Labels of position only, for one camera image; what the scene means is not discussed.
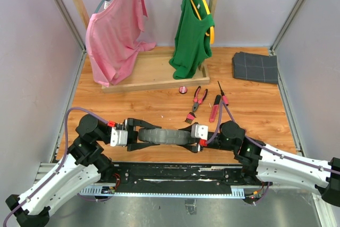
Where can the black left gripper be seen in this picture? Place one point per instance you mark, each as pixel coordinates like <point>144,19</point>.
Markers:
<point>131,125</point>

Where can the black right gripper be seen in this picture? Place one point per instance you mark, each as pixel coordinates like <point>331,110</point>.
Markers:
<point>194,148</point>

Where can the grey plastic tool case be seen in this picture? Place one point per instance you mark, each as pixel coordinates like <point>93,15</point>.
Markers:
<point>164,136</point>

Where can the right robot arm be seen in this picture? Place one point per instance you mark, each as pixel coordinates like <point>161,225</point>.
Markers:
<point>266,163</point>

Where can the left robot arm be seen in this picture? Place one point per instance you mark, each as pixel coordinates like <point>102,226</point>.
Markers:
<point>82,164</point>

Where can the pink hex key set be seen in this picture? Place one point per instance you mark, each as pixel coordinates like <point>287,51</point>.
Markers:
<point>190,117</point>

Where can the pink black utility knife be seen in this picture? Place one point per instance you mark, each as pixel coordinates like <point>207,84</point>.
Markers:
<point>214,109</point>

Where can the pink black pliers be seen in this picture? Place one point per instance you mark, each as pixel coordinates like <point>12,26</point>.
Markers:
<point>198,101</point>

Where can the red black tape roll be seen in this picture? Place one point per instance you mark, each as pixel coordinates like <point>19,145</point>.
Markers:
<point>183,90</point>

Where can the pink black screwdriver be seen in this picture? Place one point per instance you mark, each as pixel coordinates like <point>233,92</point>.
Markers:
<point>224,98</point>

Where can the wooden clothes rack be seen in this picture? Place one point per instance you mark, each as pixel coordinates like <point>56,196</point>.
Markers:
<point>152,70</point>

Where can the green tank top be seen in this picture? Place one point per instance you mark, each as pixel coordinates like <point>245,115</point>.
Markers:
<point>192,46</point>

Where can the folded grey checked cloth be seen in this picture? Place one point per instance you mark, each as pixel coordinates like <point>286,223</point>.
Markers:
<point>255,67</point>

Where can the pink t-shirt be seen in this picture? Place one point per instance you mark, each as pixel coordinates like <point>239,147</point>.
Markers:
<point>112,40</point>

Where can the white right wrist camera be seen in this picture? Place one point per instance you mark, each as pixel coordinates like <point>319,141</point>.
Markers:
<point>199,131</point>

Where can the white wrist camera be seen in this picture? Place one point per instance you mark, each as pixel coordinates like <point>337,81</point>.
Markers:
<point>199,131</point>
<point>118,138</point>

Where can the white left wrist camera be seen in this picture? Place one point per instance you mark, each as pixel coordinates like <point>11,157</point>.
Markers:
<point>118,138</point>

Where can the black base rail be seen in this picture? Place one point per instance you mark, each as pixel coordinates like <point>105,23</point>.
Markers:
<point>172,180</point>

